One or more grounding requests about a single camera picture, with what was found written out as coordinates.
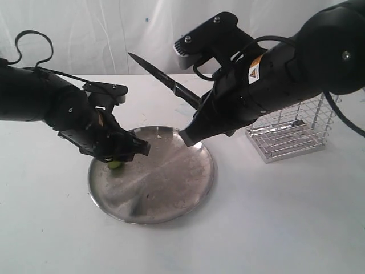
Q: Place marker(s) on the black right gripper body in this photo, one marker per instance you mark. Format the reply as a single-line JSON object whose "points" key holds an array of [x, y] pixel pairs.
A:
{"points": [[257, 85]]}

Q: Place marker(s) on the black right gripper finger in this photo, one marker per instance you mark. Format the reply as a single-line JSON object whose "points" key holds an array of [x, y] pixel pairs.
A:
{"points": [[207, 108], [206, 123]]}

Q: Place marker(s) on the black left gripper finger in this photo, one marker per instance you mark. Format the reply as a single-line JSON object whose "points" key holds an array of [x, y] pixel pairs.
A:
{"points": [[139, 146]]}

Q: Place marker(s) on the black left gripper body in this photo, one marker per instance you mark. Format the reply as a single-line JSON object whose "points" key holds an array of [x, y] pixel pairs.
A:
{"points": [[95, 133]]}

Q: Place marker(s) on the black kitchen knife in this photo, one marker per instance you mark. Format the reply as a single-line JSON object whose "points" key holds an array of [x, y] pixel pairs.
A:
{"points": [[177, 88]]}

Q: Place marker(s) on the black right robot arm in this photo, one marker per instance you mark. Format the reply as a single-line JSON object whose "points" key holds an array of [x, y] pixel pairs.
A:
{"points": [[325, 55]]}

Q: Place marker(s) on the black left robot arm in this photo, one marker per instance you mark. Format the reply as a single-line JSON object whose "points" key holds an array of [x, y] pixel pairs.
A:
{"points": [[35, 94]]}

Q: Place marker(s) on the round steel plate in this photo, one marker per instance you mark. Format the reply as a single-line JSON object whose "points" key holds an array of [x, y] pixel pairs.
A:
{"points": [[168, 183]]}

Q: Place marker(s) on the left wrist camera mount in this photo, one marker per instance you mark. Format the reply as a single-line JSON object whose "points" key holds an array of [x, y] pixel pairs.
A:
{"points": [[105, 95]]}

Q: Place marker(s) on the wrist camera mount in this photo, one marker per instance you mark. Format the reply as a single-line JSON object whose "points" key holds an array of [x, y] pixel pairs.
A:
{"points": [[219, 37], [105, 95]]}

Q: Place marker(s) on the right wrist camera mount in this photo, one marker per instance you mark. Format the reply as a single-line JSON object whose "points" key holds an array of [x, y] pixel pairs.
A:
{"points": [[219, 37]]}

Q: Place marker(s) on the chrome wire utensil holder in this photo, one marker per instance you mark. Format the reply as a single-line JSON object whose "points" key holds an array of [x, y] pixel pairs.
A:
{"points": [[294, 131]]}

